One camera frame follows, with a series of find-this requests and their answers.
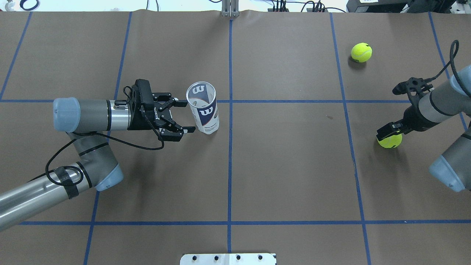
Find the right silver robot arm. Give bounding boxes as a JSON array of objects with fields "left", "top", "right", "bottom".
[{"left": 376, "top": 66, "right": 471, "bottom": 192}]

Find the aluminium frame post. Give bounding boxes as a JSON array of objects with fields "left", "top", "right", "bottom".
[{"left": 221, "top": 0, "right": 240, "bottom": 18}]

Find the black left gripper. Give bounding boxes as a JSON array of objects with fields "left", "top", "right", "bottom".
[{"left": 128, "top": 92, "right": 196, "bottom": 142}]

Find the yellow tennis ball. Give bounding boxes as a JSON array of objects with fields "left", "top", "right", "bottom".
[
  {"left": 378, "top": 134, "right": 403, "bottom": 149},
  {"left": 350, "top": 42, "right": 372, "bottom": 63}
]

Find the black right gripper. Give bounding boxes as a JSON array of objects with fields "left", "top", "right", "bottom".
[{"left": 376, "top": 101, "right": 438, "bottom": 141}]

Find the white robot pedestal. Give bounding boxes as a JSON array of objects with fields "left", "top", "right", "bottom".
[{"left": 180, "top": 253, "right": 277, "bottom": 265}]

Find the white tennis ball can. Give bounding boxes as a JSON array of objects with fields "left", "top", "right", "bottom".
[{"left": 185, "top": 82, "right": 219, "bottom": 135}]

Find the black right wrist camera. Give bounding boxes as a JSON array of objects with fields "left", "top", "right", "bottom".
[{"left": 392, "top": 77, "right": 435, "bottom": 101}]

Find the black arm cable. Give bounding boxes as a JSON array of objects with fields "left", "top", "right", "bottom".
[{"left": 45, "top": 85, "right": 165, "bottom": 187}]

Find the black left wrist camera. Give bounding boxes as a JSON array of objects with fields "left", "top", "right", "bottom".
[{"left": 131, "top": 79, "right": 154, "bottom": 111}]

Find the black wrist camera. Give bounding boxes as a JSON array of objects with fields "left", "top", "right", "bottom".
[
  {"left": 392, "top": 77, "right": 435, "bottom": 101},
  {"left": 131, "top": 79, "right": 154, "bottom": 111}
]

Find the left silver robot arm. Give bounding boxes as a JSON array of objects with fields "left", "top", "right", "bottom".
[{"left": 1, "top": 92, "right": 195, "bottom": 230}]

